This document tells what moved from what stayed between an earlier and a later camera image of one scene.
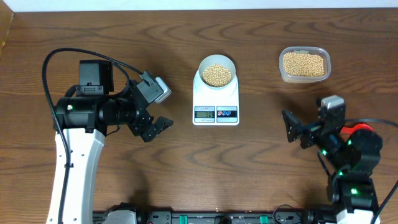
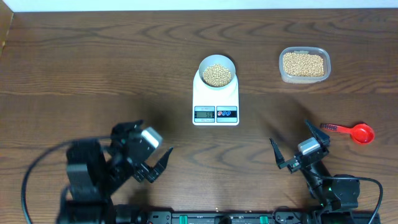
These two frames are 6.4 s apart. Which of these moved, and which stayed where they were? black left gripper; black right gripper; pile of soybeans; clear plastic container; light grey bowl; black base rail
Moved: black right gripper; black left gripper
Stayed: black base rail; pile of soybeans; clear plastic container; light grey bowl
